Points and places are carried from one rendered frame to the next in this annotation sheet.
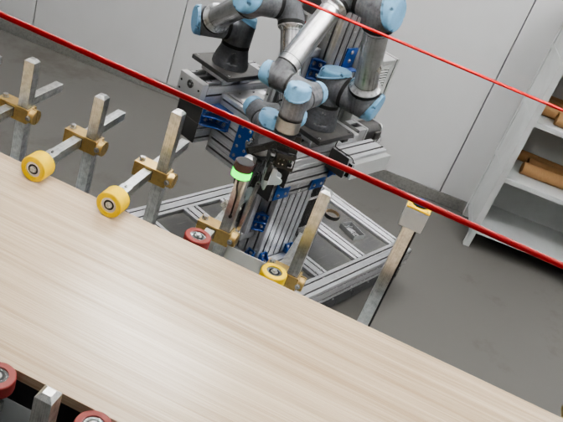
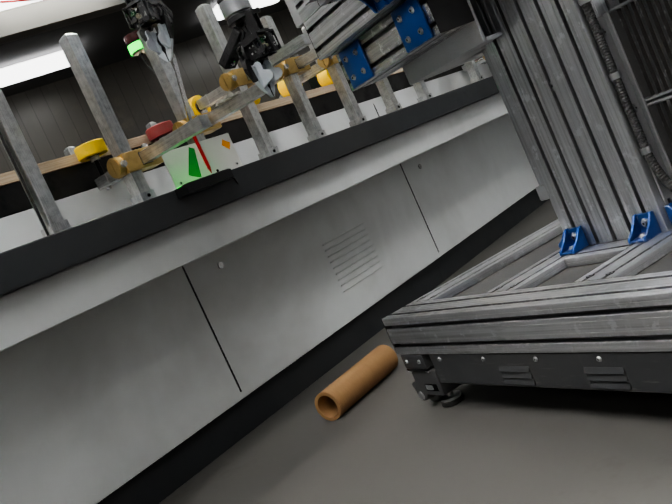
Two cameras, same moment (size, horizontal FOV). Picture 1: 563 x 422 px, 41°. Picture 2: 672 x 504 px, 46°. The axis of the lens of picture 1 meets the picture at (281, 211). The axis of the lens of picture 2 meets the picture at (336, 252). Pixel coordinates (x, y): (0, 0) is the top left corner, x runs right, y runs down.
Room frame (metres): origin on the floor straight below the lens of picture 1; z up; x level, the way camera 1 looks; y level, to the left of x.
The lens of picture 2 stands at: (3.28, -1.57, 0.55)
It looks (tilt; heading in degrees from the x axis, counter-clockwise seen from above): 5 degrees down; 121
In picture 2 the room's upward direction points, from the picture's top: 24 degrees counter-clockwise
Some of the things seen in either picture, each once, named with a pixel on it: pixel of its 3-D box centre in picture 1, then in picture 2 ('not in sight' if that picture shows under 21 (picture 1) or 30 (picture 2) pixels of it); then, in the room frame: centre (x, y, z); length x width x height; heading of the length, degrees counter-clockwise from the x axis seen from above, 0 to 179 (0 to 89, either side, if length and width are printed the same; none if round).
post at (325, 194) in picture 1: (301, 254); (109, 126); (1.96, -0.10, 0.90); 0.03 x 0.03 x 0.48; 82
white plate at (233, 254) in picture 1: (227, 258); (203, 159); (2.01, 0.11, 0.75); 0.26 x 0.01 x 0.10; 82
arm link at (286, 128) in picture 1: (287, 124); not in sight; (2.07, 0.07, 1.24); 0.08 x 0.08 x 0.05
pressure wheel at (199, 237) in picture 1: (193, 249); (165, 142); (1.84, 0.20, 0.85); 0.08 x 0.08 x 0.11
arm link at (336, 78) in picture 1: (333, 84); not in sight; (2.66, -0.01, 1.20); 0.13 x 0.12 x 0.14; 69
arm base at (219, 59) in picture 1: (233, 53); not in sight; (2.92, 0.41, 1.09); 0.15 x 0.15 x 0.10
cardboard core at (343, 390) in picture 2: not in sight; (358, 380); (2.13, 0.17, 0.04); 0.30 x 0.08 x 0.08; 82
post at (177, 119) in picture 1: (161, 177); (236, 81); (2.03, 0.39, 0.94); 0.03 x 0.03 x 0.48; 82
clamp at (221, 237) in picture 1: (217, 232); (195, 126); (1.99, 0.17, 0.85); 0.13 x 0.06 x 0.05; 82
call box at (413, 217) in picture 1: (415, 215); not in sight; (1.92, -0.36, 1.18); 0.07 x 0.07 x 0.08; 82
